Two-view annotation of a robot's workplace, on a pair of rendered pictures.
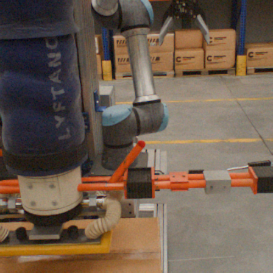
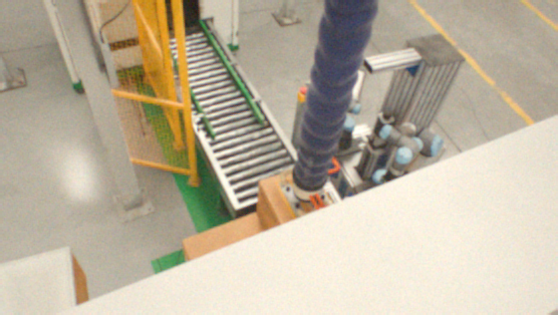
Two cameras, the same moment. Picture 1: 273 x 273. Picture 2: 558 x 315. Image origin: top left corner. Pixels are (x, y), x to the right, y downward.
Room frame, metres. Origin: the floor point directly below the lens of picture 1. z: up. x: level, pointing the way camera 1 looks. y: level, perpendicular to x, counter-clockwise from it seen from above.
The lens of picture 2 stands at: (-0.09, -1.06, 3.53)
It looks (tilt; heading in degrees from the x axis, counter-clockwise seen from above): 51 degrees down; 57
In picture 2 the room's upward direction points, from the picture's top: 8 degrees clockwise
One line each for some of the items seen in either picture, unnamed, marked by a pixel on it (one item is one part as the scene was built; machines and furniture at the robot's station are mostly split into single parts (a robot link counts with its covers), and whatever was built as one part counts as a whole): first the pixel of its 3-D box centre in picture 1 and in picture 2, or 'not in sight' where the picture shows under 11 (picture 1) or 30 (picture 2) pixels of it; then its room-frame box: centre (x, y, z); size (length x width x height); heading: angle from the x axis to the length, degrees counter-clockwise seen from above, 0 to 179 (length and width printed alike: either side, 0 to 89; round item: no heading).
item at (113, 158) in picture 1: (119, 151); not in sight; (1.46, 0.09, 1.09); 0.15 x 0.15 x 0.10
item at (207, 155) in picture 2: not in sight; (186, 114); (0.67, 1.78, 0.50); 2.31 x 0.05 x 0.19; 90
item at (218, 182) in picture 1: (216, 182); not in sight; (0.98, -0.21, 1.18); 0.07 x 0.07 x 0.04; 88
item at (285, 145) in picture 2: not in sight; (251, 96); (1.32, 1.78, 0.50); 2.31 x 0.05 x 0.19; 90
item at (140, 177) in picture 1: (139, 182); not in sight; (0.99, 0.01, 1.18); 0.10 x 0.08 x 0.06; 178
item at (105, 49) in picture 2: not in sight; (108, 60); (0.08, 1.36, 1.62); 0.20 x 0.05 x 0.30; 90
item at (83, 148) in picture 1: (46, 147); (310, 173); (1.00, 0.26, 1.30); 0.23 x 0.23 x 0.04
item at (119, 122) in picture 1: (119, 123); (382, 180); (1.46, 0.08, 1.20); 0.13 x 0.12 x 0.14; 112
